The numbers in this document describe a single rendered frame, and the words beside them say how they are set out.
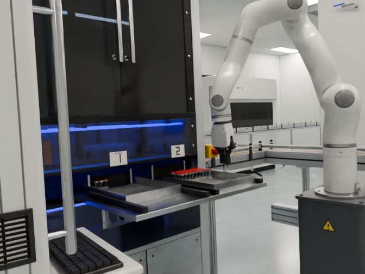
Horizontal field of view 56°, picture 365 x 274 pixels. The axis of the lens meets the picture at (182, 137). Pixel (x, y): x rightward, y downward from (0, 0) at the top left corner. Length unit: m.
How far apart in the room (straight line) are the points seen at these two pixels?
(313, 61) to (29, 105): 1.03
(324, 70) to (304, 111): 9.06
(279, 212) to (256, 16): 1.48
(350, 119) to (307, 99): 9.07
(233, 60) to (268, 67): 9.07
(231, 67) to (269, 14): 0.24
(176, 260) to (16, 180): 1.18
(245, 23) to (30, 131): 0.96
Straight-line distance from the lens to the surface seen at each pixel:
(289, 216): 2.49
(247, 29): 1.44
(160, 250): 1.74
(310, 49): 1.42
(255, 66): 9.98
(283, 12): 1.39
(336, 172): 1.42
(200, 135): 1.82
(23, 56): 0.80
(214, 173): 1.73
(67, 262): 0.97
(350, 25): 2.89
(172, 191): 1.38
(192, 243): 1.87
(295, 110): 10.62
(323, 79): 1.46
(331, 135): 1.41
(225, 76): 1.36
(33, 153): 0.79
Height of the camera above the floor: 1.18
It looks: 3 degrees down
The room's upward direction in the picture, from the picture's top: 3 degrees counter-clockwise
